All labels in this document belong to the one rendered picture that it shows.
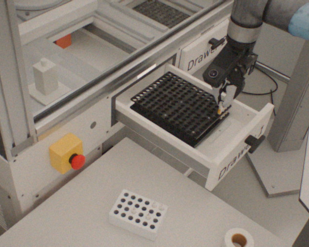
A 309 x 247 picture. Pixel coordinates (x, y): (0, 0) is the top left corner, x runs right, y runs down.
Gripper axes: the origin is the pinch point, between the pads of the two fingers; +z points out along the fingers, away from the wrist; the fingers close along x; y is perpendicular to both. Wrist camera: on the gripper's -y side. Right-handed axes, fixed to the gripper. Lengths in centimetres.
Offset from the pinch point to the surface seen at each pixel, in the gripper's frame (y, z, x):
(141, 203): -30.6, 14.0, 1.0
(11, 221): -49, 33, 32
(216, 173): -17.3, 4.7, -10.7
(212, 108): 1.0, 3.9, 2.4
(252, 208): 49, 94, -10
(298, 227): 54, 94, -31
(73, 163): -37.6, 5.1, 16.5
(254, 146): -5.1, 2.6, -13.8
